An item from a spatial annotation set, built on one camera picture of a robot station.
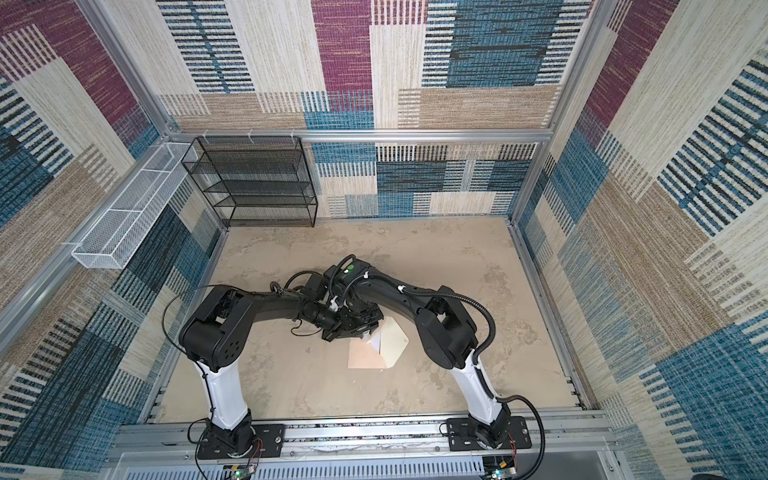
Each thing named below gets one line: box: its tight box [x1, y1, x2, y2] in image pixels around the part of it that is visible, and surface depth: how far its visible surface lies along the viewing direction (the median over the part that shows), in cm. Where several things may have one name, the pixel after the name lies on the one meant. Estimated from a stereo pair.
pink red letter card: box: [366, 332, 381, 355], surface depth 91 cm
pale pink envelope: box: [348, 316, 409, 369], surface depth 90 cm
